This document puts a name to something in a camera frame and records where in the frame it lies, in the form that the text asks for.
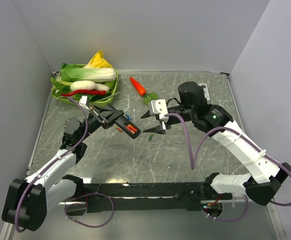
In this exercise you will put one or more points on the black battery cover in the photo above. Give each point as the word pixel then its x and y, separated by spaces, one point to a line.
pixel 179 194

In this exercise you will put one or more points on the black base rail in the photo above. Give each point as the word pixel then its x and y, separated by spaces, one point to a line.
pixel 99 197

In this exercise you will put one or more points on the red battery cluster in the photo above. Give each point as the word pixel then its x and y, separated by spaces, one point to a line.
pixel 129 129

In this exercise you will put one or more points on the black remote control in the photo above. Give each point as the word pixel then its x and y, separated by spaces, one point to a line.
pixel 122 121

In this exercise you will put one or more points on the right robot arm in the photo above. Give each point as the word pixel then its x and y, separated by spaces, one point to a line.
pixel 265 175

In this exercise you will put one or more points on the white remote control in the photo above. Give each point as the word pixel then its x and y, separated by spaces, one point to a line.
pixel 204 86

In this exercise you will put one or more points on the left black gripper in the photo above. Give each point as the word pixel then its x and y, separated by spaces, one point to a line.
pixel 107 116

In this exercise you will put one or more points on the orange battery cluster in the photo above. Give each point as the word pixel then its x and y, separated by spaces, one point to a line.
pixel 133 128

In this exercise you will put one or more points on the red chili pepper toy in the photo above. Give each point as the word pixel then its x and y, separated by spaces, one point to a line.
pixel 85 92

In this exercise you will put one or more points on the yellow leaf toy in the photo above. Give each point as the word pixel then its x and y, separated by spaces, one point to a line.
pixel 98 61

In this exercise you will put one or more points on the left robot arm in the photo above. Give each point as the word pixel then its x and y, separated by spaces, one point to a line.
pixel 29 200

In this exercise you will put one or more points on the green tray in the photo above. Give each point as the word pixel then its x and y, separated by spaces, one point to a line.
pixel 76 80

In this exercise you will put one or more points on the white radish toy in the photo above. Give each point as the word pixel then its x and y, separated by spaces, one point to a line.
pixel 88 85

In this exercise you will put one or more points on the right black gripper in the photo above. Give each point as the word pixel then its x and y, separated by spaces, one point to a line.
pixel 159 129

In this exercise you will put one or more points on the orange toy carrot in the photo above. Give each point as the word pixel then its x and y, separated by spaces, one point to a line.
pixel 147 97

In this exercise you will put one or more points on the napa cabbage toy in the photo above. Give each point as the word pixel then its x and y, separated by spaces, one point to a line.
pixel 78 72

